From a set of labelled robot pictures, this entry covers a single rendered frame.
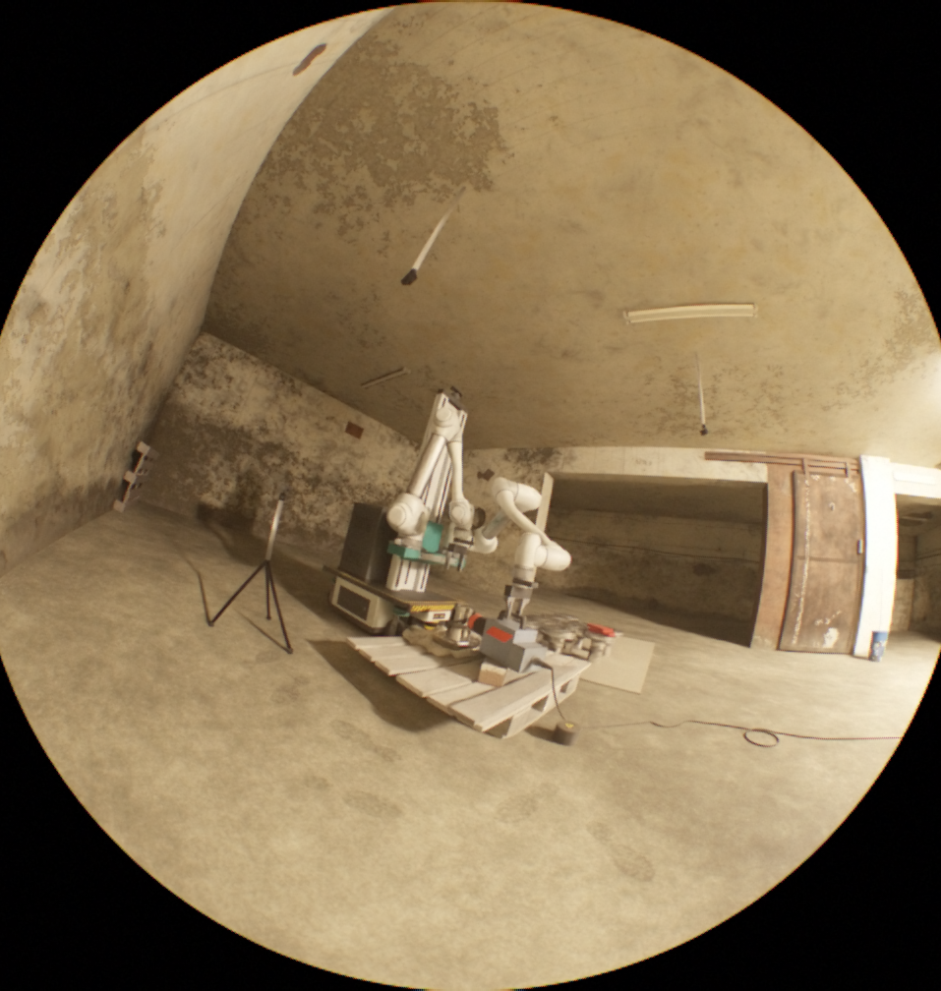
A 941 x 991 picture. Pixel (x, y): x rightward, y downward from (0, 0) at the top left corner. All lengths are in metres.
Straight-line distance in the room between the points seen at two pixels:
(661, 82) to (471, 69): 1.00
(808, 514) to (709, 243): 4.08
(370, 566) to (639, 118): 3.28
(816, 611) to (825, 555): 0.79
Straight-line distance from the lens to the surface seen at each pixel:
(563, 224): 2.59
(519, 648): 1.34
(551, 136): 2.34
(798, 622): 5.44
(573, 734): 1.35
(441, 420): 1.77
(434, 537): 2.26
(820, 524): 5.66
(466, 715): 1.06
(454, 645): 1.69
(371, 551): 2.14
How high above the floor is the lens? 0.67
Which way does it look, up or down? 10 degrees up
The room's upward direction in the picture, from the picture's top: 13 degrees clockwise
